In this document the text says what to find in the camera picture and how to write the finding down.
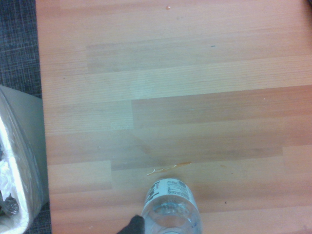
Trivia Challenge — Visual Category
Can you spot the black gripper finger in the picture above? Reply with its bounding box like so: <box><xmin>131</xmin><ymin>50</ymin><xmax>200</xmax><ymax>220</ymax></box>
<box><xmin>115</xmin><ymin>214</ymin><xmax>147</xmax><ymax>234</ymax></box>

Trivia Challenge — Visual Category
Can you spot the clear plastic bottle white label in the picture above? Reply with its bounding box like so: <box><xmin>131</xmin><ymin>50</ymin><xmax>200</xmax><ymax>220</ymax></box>
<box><xmin>140</xmin><ymin>178</ymin><xmax>203</xmax><ymax>234</ymax></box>

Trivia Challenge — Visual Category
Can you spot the beige plastic trash bin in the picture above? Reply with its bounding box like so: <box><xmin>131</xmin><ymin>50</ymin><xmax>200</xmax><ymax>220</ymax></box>
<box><xmin>0</xmin><ymin>84</ymin><xmax>49</xmax><ymax>234</ymax></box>

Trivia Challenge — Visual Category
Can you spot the clear plastic bin liner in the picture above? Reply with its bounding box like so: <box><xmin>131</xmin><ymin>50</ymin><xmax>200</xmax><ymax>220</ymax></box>
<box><xmin>0</xmin><ymin>85</ymin><xmax>45</xmax><ymax>234</ymax></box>

